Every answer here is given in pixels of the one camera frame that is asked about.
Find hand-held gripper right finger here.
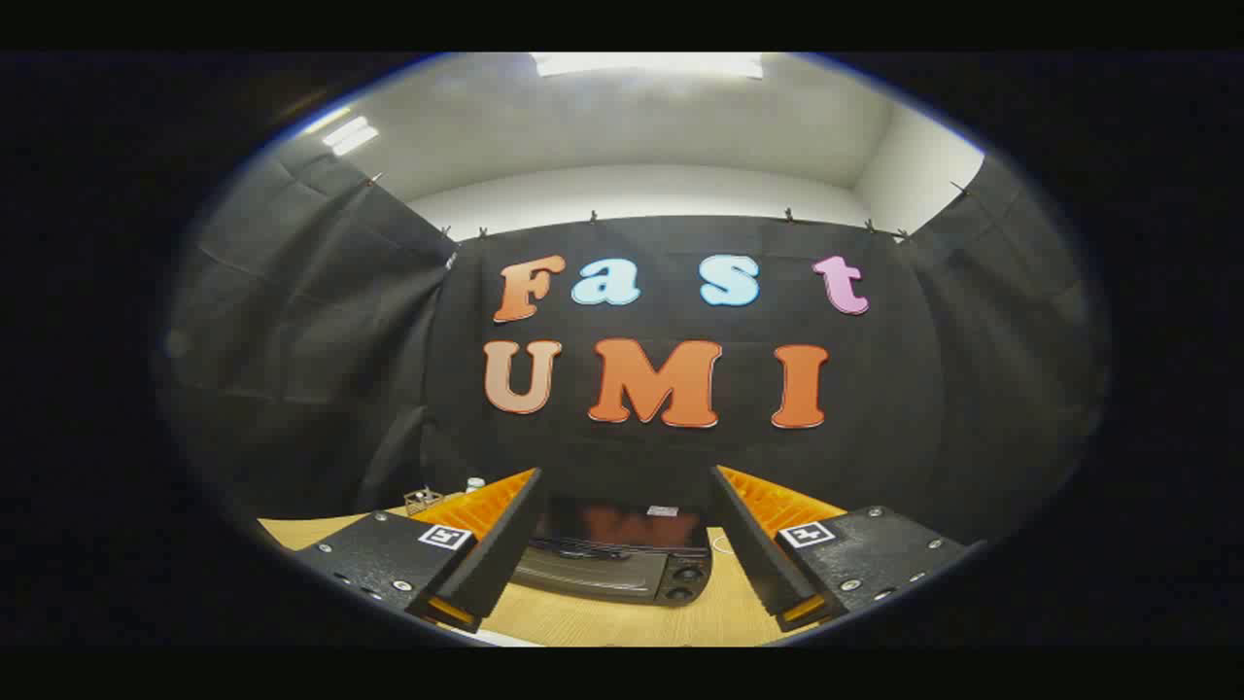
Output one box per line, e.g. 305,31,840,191
709,465,987,633

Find small ceiling light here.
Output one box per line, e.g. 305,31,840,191
321,115,380,158

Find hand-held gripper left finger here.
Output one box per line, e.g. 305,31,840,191
292,468,546,635

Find black toaster oven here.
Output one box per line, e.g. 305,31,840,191
510,496,717,609

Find large ceiling light panel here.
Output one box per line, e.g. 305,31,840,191
530,52,766,80

